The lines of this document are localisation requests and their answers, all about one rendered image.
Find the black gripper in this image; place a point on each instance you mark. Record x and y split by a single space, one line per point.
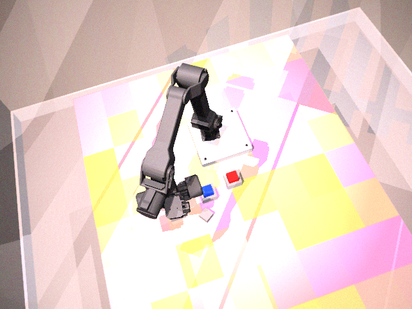
190 188

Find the blue button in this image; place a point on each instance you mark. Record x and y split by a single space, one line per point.
209 193

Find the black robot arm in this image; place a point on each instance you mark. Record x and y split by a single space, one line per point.
159 160

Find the red button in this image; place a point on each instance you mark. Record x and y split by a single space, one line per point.
232 179

